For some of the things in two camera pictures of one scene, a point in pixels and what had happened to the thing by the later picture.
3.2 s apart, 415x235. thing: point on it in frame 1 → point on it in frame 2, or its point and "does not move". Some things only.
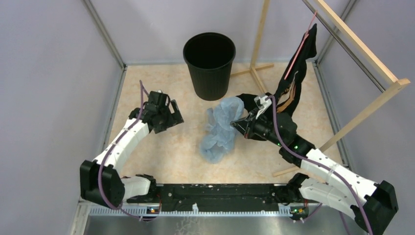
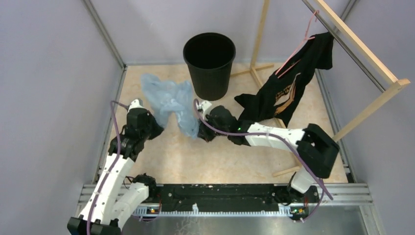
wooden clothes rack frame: x=397 y=83 does not move
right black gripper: x=246 y=126 → x=203 y=132
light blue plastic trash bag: x=220 y=138 → x=165 y=98
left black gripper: x=177 y=117 → x=157 y=128
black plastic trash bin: x=210 y=56 does not move
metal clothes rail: x=307 y=4 does not move
